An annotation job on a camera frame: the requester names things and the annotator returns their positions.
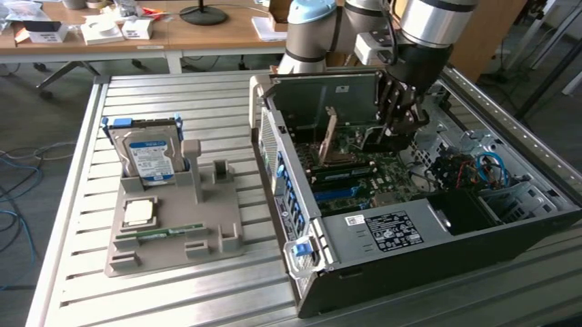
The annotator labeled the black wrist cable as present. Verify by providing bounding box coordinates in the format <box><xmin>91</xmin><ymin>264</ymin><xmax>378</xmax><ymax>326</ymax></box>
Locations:
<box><xmin>380</xmin><ymin>0</ymin><xmax>403</xmax><ymax>65</ymax></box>

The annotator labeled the white floor cable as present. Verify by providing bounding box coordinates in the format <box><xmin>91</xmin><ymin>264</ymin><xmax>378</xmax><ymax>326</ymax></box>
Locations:
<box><xmin>0</xmin><ymin>140</ymin><xmax>77</xmax><ymax>161</ymax></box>

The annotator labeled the blue SATA wire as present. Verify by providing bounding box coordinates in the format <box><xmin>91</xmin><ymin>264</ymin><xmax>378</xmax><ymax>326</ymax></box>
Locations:
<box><xmin>475</xmin><ymin>152</ymin><xmax>512</xmax><ymax>189</ymax></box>

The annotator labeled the silver CPU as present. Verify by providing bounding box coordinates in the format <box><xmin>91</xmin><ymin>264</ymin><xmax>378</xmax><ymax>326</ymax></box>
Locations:
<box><xmin>121</xmin><ymin>200</ymin><xmax>155</xmax><ymax>226</ymax></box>

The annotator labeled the green motherboard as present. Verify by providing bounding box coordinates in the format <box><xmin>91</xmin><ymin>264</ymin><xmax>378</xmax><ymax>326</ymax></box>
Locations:
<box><xmin>289</xmin><ymin>124</ymin><xmax>432</xmax><ymax>217</ymax></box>

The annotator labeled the CPU socket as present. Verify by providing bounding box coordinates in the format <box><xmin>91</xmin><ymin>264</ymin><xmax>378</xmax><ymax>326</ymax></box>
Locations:
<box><xmin>333</xmin><ymin>146</ymin><xmax>364</xmax><ymax>168</ymax></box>

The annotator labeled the low-profile graphics card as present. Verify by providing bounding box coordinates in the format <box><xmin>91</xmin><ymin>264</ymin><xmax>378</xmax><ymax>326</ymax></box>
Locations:
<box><xmin>316</xmin><ymin>105</ymin><xmax>410</xmax><ymax>168</ymax></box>

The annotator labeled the white paper stack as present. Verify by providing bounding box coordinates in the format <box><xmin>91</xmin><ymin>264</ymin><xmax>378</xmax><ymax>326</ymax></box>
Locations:
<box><xmin>251</xmin><ymin>16</ymin><xmax>288</xmax><ymax>42</ymax></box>

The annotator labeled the white box with tape roll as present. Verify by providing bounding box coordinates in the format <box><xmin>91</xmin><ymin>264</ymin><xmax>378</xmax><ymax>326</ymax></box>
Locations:
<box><xmin>80</xmin><ymin>16</ymin><xmax>127</xmax><ymax>46</ymax></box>

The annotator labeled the wooden desk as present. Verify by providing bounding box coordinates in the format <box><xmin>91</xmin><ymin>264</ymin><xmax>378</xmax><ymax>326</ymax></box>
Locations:
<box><xmin>0</xmin><ymin>0</ymin><xmax>418</xmax><ymax>74</ymax></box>

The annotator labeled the grey chipset heatsink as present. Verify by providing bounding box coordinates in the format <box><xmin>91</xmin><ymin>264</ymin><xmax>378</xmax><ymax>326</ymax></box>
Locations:
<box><xmin>372</xmin><ymin>193</ymin><xmax>402</xmax><ymax>207</ymax></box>

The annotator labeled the grey parts rack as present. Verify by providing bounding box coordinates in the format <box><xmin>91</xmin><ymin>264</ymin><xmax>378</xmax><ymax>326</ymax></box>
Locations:
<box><xmin>103</xmin><ymin>138</ymin><xmax>249</xmax><ymax>279</ymax></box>

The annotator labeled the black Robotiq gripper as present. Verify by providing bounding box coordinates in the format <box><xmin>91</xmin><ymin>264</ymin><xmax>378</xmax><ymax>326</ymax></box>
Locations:
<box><xmin>384</xmin><ymin>40</ymin><xmax>455</xmax><ymax>91</ymax></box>

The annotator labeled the small white labelled box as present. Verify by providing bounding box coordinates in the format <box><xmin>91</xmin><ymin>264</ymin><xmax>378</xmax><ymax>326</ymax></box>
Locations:
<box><xmin>121</xmin><ymin>18</ymin><xmax>155</xmax><ymax>40</ymax></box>

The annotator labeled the grey power supply unit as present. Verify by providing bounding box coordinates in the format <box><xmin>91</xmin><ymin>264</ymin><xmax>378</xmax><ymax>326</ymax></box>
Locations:
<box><xmin>320</xmin><ymin>199</ymin><xmax>450</xmax><ymax>263</ymax></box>

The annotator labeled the red and orange wire bundle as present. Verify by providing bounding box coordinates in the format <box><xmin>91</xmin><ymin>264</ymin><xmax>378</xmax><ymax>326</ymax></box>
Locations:
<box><xmin>458</xmin><ymin>159</ymin><xmax>483</xmax><ymax>189</ymax></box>

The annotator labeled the white box with black device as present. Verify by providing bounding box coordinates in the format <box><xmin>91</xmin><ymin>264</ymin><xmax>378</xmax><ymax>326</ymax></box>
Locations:
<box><xmin>21</xmin><ymin>20</ymin><xmax>69</xmax><ymax>44</ymax></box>

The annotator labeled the black round lamp base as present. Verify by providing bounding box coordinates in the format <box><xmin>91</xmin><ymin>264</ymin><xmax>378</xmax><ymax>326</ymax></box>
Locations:
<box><xmin>179</xmin><ymin>0</ymin><xmax>228</xmax><ymax>27</ymax></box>

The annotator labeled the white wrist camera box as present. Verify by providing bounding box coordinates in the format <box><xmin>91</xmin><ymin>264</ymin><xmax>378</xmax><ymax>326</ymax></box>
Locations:
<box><xmin>353</xmin><ymin>30</ymin><xmax>398</xmax><ymax>66</ymax></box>

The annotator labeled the brown cardboard box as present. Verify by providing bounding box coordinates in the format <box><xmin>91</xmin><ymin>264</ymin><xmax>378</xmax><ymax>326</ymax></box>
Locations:
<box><xmin>267</xmin><ymin>0</ymin><xmax>292</xmax><ymax>25</ymax></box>

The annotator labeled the hard disk with blue caddy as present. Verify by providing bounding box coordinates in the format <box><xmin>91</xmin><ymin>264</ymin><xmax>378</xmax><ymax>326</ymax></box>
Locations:
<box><xmin>100</xmin><ymin>114</ymin><xmax>189</xmax><ymax>187</ymax></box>

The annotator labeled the blue case latch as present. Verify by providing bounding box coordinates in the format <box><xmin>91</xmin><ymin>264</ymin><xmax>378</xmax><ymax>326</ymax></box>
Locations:
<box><xmin>289</xmin><ymin>240</ymin><xmax>315</xmax><ymax>256</ymax></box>

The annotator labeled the black open PC case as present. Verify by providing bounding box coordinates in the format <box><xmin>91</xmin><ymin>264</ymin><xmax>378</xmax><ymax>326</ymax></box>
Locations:
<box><xmin>248</xmin><ymin>63</ymin><xmax>582</xmax><ymax>320</ymax></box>

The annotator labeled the green RAM stick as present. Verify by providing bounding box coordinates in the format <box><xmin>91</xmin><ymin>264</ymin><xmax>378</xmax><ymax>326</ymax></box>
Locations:
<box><xmin>116</xmin><ymin>223</ymin><xmax>204</xmax><ymax>241</ymax></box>

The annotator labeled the blue expansion slot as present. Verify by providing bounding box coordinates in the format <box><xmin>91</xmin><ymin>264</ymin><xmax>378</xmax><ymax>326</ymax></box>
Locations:
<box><xmin>315</xmin><ymin>189</ymin><xmax>360</xmax><ymax>202</ymax></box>

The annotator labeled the blue floor cable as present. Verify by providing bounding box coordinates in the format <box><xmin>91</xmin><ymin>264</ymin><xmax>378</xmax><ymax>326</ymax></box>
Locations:
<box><xmin>0</xmin><ymin>149</ymin><xmax>42</xmax><ymax>290</ymax></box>

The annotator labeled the wooden cabinet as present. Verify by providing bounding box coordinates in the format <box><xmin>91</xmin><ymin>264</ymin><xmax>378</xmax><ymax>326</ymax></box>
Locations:
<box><xmin>390</xmin><ymin>0</ymin><xmax>528</xmax><ymax>82</ymax></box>

